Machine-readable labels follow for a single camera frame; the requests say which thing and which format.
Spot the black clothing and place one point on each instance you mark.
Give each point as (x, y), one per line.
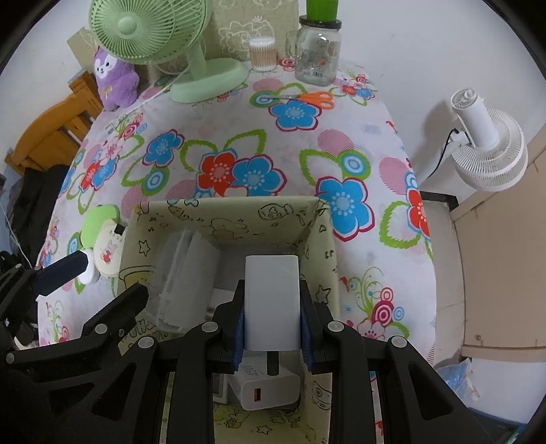
(34, 205)

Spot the blue plastic bag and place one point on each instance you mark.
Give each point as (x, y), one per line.
(458, 380)

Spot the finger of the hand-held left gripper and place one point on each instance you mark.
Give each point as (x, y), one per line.
(115, 309)
(64, 270)

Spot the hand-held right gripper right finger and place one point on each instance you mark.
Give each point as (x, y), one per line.
(306, 346)

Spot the round bear print mirror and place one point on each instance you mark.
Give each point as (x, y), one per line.
(108, 252)

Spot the pale green printed board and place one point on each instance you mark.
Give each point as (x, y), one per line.
(247, 25)

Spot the green oval case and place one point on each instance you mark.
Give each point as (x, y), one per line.
(98, 220)

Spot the white standing fan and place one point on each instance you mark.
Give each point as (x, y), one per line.
(490, 158)

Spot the beige wooden door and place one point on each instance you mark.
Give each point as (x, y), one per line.
(503, 256)

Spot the cotton swab jar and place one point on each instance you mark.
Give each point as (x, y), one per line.
(262, 55)

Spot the white rectangular box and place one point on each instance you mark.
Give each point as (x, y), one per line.
(271, 303)

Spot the purple plush toy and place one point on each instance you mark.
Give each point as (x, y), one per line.
(115, 81)

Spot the glass jar with green lid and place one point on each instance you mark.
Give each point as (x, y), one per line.
(318, 55)

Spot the small white round item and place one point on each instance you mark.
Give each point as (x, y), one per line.
(91, 275)

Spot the pale yellow fabric storage box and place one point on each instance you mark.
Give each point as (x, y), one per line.
(239, 217)

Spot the floral tablecloth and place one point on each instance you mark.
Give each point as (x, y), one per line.
(273, 141)

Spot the green desk fan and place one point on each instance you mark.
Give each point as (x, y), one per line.
(140, 25)

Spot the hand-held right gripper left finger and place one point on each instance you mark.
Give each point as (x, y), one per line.
(237, 346)

